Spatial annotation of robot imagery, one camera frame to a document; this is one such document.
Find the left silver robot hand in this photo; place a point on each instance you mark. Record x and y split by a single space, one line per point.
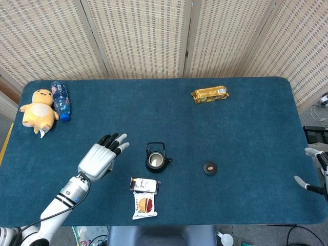
97 161

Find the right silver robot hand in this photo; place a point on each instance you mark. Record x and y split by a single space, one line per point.
326 166

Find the black teapot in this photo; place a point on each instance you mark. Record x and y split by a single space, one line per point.
150 167

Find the black teapot lid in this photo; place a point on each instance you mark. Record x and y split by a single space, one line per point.
208 171

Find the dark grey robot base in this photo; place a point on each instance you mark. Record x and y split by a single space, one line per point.
161 237

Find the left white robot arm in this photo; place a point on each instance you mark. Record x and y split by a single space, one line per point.
64 197

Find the black equipment box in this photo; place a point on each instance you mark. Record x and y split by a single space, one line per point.
315 133

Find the rose cake snack packet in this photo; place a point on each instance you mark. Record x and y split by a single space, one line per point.
144 205

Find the white power adapter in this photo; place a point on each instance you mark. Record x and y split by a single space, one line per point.
324 98

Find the blue water bottle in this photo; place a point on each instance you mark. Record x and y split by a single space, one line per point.
61 102

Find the colourful plastic bag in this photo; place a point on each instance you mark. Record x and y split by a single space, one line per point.
82 235

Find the yellow plush toy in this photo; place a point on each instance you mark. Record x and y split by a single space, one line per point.
38 110

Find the blue table cloth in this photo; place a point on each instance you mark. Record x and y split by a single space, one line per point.
166 115

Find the white plastic scoop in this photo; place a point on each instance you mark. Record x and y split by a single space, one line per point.
226 239

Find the woven bamboo folding screen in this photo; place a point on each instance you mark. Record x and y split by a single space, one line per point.
141 38

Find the gold snack package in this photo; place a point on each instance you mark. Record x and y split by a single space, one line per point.
210 94

